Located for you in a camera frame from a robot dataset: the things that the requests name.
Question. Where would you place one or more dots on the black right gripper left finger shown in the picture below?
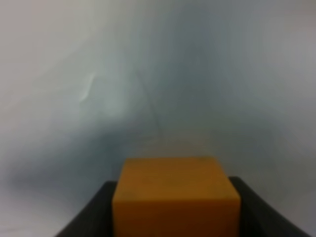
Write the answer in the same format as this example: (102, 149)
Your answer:
(96, 218)

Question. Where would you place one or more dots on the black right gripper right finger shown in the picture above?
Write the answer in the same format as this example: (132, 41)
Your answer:
(258, 219)

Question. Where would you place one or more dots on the orange block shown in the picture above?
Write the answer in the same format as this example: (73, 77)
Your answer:
(175, 197)

